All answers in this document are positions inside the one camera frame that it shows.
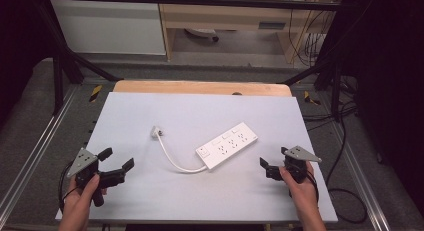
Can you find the yellow black tape strip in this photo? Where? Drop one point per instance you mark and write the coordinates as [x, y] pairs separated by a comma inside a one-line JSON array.
[[95, 93], [310, 98]]

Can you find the white cabinet panel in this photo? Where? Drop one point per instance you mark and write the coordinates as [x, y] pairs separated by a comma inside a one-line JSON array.
[[110, 27]]

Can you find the person's left hand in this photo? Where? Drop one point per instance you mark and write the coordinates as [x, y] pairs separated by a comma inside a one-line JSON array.
[[78, 204]]

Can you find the white plug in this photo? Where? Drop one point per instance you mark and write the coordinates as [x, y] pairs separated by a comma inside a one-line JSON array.
[[156, 131]]

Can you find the wooden table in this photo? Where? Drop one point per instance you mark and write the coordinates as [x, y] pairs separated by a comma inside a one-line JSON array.
[[200, 87]]

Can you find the light wooden desk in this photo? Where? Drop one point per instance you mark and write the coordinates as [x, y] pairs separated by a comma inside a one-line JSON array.
[[226, 16]]

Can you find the office chair base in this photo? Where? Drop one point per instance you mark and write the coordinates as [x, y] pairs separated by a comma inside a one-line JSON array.
[[203, 32]]

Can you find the white power strip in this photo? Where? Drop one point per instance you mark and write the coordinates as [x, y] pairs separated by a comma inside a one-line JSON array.
[[226, 145]]

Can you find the white table board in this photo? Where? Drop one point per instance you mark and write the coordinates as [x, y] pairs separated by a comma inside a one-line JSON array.
[[186, 197]]

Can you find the aluminium floor rail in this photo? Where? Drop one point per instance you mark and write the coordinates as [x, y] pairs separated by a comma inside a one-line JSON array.
[[363, 187], [36, 147]]

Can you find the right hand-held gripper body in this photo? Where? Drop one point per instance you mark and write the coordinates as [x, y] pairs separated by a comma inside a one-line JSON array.
[[296, 162]]

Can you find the person's right hand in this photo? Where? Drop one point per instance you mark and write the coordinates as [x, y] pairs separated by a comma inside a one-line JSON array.
[[301, 191]]

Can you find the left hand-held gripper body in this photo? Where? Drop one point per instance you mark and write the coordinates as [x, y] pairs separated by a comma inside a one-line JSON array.
[[85, 161]]

